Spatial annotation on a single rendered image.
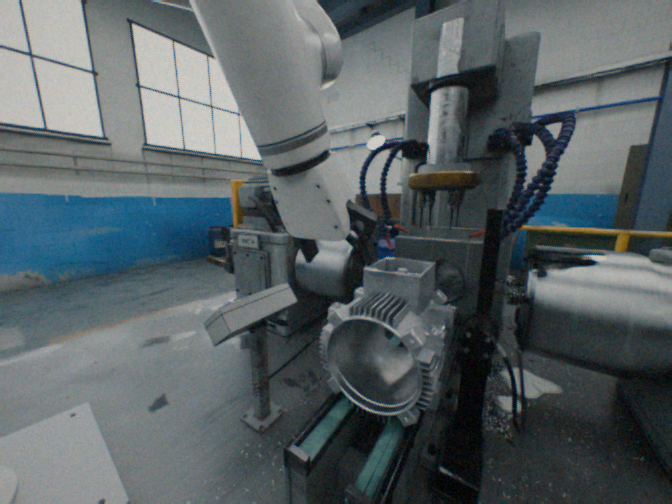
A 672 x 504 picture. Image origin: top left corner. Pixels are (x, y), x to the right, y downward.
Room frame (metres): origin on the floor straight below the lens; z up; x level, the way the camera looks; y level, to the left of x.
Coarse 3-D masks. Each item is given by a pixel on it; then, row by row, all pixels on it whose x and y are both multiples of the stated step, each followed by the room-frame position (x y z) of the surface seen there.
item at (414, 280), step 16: (368, 272) 0.44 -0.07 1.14; (384, 272) 0.43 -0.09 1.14; (400, 272) 0.46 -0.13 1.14; (416, 272) 0.51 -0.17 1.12; (432, 272) 0.47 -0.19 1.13; (368, 288) 0.44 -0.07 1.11; (384, 288) 0.43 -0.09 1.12; (400, 288) 0.41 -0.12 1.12; (416, 288) 0.40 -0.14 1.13; (432, 288) 0.47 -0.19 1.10; (416, 304) 0.40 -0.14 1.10
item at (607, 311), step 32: (544, 256) 0.52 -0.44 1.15; (576, 256) 0.50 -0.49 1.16; (608, 256) 0.48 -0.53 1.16; (640, 256) 0.47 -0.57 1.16; (512, 288) 0.54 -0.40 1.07; (544, 288) 0.47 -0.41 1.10; (576, 288) 0.45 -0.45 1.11; (608, 288) 0.43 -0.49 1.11; (640, 288) 0.41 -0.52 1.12; (544, 320) 0.46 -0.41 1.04; (576, 320) 0.43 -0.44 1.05; (608, 320) 0.41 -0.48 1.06; (640, 320) 0.39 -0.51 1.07; (544, 352) 0.47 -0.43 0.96; (576, 352) 0.44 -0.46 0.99; (608, 352) 0.41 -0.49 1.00; (640, 352) 0.39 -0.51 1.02
